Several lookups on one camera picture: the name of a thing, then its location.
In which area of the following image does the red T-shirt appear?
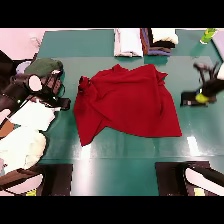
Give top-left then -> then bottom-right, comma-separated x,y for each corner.
73,63 -> 183,147

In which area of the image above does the brown folded garment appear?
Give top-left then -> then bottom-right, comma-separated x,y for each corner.
139,28 -> 151,56

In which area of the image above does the green object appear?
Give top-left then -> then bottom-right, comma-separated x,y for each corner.
199,28 -> 218,45

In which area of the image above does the black folded garment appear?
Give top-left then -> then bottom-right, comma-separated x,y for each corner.
152,40 -> 176,50

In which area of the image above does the cream folded garment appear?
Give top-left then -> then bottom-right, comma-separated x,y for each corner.
150,28 -> 180,45

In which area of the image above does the pale folded garment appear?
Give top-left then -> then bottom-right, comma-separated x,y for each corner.
113,28 -> 145,58

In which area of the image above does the purple folded garment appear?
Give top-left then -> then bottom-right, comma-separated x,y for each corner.
146,47 -> 173,57

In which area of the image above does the white garment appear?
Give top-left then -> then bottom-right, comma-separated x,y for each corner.
9,99 -> 57,132

